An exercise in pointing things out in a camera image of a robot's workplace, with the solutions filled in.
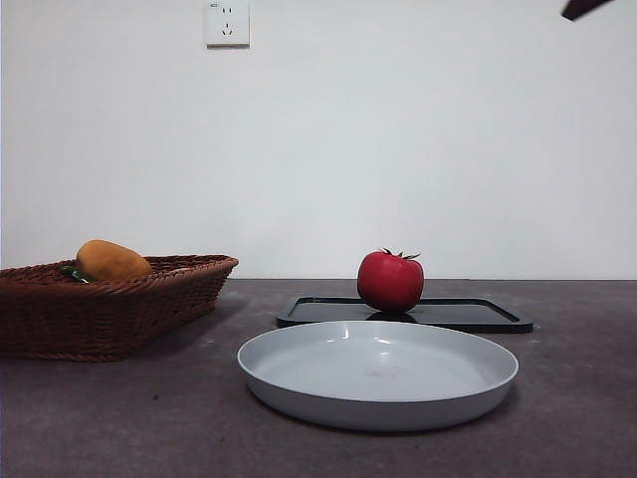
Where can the white wall socket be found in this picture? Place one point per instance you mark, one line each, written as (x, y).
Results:
(228, 24)

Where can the brown wicker basket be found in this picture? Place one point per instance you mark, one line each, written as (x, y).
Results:
(104, 318)

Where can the black rectangular tray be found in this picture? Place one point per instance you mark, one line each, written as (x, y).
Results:
(473, 313)

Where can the red tomato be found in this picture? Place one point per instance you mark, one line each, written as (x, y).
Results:
(390, 281)

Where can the green pepper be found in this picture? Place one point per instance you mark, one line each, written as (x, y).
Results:
(74, 273)

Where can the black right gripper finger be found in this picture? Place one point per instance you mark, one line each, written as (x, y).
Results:
(582, 7)

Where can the grey round plate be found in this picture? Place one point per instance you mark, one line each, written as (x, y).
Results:
(373, 383)

